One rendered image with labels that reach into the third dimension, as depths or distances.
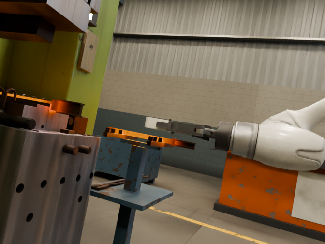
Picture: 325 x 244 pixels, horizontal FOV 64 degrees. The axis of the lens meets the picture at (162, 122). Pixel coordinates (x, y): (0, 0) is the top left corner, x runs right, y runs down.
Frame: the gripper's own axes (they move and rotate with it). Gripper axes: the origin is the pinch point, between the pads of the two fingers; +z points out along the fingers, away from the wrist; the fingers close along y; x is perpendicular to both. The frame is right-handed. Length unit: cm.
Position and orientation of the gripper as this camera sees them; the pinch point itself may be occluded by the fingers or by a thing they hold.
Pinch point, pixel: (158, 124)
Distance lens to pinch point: 74.0
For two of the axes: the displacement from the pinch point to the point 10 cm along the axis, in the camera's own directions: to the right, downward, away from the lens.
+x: 1.9, -9.8, 0.5
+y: 2.8, 1.0, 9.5
